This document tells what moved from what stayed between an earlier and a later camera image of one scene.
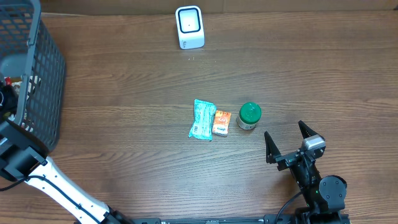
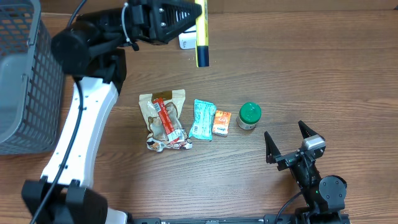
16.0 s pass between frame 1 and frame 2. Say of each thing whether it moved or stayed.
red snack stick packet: moved
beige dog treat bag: moved
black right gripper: stayed
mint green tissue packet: stayed
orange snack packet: stayed
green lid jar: stayed
